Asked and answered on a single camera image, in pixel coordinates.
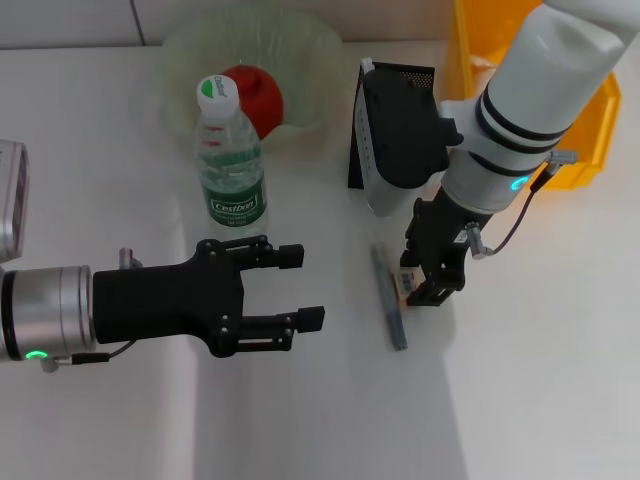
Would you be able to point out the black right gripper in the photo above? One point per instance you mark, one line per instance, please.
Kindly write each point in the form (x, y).
(442, 230)

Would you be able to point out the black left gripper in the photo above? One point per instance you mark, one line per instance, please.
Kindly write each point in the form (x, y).
(165, 305)

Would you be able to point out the beige eraser with barcode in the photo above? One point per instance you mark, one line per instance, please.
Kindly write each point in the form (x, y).
(405, 285)

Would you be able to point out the grey marker pen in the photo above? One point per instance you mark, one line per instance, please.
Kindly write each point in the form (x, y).
(392, 310)

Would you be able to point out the clear water bottle green label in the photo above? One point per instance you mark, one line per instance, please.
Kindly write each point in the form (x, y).
(232, 165)

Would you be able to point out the red-orange knitted toy orange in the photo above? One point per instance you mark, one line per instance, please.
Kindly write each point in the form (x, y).
(265, 95)

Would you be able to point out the white paper ball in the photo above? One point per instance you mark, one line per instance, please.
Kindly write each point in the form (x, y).
(481, 62)

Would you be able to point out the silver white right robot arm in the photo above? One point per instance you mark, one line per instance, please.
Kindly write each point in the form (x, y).
(545, 75)

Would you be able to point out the black mesh pen holder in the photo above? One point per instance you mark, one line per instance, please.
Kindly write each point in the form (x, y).
(356, 175)

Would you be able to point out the green glass fruit bowl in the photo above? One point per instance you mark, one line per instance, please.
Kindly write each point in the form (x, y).
(305, 65)

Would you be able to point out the yellow plastic bin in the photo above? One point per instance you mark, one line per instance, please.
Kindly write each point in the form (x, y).
(595, 130)

